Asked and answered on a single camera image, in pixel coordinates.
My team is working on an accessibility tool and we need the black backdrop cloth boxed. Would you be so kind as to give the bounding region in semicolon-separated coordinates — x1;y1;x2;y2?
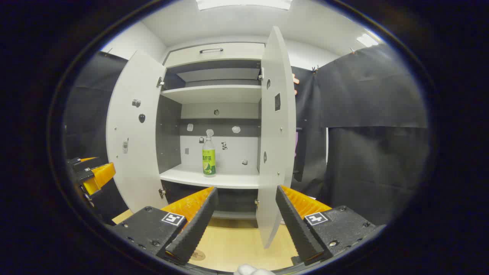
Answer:
63;43;430;226

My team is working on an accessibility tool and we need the white door with camera sticker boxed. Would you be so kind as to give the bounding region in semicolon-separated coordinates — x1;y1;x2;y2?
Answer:
106;50;168;214

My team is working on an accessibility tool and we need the white cabinet with grey interior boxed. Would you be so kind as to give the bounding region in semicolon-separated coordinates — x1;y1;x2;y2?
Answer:
155;41;268;230

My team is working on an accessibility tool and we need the white door with headphone sticker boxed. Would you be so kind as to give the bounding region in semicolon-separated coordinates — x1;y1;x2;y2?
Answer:
255;26;297;249

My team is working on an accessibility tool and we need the clear bottle with green label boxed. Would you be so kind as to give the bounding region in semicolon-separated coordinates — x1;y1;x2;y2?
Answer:
202;129;217;177

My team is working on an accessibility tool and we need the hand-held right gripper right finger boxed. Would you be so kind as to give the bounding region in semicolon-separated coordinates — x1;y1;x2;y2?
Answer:
275;185;386;267

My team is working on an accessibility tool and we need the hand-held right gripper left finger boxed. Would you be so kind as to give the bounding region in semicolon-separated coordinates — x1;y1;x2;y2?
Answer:
111;186;219;266

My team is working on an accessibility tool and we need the white cabinet shelf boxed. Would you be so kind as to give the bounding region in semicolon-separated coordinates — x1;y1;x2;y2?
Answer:
160;85;262;104

